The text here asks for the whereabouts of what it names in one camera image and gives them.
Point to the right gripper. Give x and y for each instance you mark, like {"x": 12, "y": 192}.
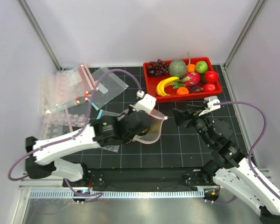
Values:
{"x": 180, "y": 115}

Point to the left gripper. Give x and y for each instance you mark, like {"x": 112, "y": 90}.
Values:
{"x": 130, "y": 111}

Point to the pink dotted zip bag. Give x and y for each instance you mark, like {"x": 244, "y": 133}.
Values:
{"x": 157, "y": 118}

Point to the yellow lemon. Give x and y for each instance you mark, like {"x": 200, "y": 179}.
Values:
{"x": 154, "y": 129}

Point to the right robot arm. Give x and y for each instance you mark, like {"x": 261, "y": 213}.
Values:
{"x": 231, "y": 167}

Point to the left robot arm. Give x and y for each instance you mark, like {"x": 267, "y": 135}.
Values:
{"x": 46, "y": 156}

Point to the orange zipper bag stack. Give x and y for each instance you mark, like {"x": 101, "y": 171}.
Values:
{"x": 66, "y": 88}

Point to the orange tangerine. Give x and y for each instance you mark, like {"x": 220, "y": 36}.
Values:
{"x": 182, "y": 91}

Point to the dark red apple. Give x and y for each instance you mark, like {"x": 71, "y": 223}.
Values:
{"x": 196, "y": 89}

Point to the yellow banana bunch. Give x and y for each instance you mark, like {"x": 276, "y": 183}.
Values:
{"x": 160, "y": 88}

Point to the pink dragon fruit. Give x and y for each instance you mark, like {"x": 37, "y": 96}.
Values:
{"x": 189, "y": 80}

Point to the red tomato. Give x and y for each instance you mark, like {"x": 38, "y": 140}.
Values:
{"x": 209, "y": 87}

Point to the red plastic bin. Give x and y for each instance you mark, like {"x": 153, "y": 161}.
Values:
{"x": 151, "y": 83}

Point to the green cantaloupe melon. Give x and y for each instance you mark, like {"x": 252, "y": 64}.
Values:
{"x": 177, "y": 68}

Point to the dark purple grapes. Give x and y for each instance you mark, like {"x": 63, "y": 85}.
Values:
{"x": 157, "y": 68}

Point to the green leafy cabbage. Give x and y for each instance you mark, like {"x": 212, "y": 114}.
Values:
{"x": 201, "y": 67}

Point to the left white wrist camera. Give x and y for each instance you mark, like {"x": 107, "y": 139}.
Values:
{"x": 146, "y": 104}

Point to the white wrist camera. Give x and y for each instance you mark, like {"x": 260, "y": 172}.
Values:
{"x": 212, "y": 104}
{"x": 146, "y": 104}

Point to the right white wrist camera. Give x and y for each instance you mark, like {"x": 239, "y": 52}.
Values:
{"x": 212, "y": 104}

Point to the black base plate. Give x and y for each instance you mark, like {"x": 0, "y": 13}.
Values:
{"x": 146, "y": 179}

